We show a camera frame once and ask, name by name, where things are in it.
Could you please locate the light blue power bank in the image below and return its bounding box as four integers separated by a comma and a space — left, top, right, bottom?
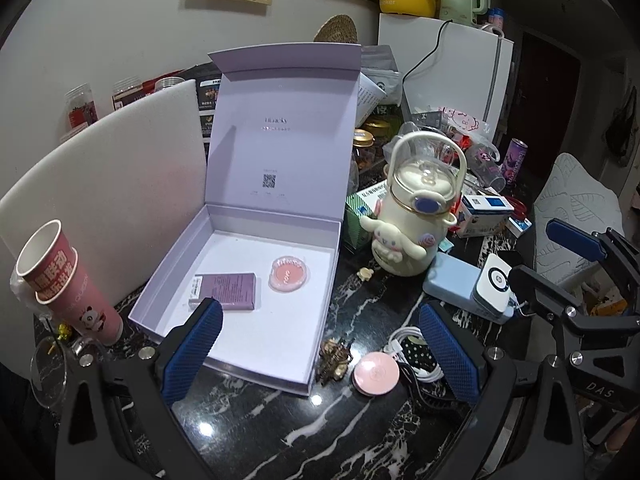
422, 251, 516, 323

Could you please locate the small purple box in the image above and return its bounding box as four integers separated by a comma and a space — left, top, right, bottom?
189, 272, 259, 311

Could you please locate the lavender gift box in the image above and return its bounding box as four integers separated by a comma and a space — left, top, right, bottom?
128, 42, 362, 397

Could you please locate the white quilted cushion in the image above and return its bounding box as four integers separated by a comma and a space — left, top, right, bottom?
532, 152, 623, 306

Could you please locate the clear cup purple print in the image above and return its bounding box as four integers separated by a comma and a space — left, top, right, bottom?
465, 140, 506, 191

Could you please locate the grey foil bag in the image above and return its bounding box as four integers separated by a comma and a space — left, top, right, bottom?
360, 45, 403, 106

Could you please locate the dark snack box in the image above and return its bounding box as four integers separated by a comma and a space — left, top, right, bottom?
195, 64, 223, 138

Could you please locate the red paper cup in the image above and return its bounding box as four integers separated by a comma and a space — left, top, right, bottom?
14, 220, 80, 306

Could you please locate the pink panda paper cup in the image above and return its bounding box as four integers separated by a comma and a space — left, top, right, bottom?
35, 255, 125, 346

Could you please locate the purple drink can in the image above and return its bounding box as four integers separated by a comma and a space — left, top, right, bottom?
502, 137, 530, 186

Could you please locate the gold hair claw clip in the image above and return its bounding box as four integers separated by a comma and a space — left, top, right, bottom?
317, 338, 353, 386

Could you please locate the white charging cable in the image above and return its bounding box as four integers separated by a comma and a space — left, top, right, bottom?
382, 326, 446, 383

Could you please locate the white square charger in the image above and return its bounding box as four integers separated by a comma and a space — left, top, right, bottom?
470, 253, 511, 313

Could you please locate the pink printed plastic bag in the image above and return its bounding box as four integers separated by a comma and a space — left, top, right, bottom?
435, 105, 493, 133

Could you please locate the white fridge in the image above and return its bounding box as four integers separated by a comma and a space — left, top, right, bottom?
377, 12, 515, 131

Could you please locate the cream cartoon dog bottle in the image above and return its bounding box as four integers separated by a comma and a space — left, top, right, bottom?
360, 129, 470, 277

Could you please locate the white foam board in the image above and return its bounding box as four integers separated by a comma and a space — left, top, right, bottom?
0, 79, 208, 376

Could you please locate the green striped medicine box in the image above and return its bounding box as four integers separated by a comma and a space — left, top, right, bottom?
342, 180, 391, 253

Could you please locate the gold lid glass jar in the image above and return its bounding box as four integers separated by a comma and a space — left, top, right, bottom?
352, 129, 376, 173

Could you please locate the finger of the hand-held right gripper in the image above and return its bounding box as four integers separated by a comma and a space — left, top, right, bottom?
546, 218, 640, 306
507, 264, 637, 362

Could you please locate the blue and white box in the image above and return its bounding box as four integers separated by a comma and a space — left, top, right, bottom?
460, 194, 516, 236

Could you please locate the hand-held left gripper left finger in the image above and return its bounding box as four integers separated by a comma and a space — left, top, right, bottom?
55, 297, 224, 472

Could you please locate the dark hanging bag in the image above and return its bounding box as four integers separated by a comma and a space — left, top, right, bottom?
605, 85, 640, 166

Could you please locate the pink blush compact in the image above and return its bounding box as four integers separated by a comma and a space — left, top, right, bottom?
269, 255, 313, 292

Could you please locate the black polka dot scrunchie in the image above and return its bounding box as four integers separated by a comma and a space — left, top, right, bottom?
400, 337, 436, 373

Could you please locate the woven straw fan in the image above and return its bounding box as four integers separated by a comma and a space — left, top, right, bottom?
313, 14, 358, 43

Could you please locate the clear glass cup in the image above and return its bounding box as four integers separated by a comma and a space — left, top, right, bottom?
30, 340, 76, 408

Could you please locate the black power cable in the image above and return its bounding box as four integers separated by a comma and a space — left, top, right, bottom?
402, 20, 453, 111

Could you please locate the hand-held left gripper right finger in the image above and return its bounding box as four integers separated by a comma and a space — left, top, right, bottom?
417, 301, 587, 467

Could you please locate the brown door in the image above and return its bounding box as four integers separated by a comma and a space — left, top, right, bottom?
515, 30, 581, 181

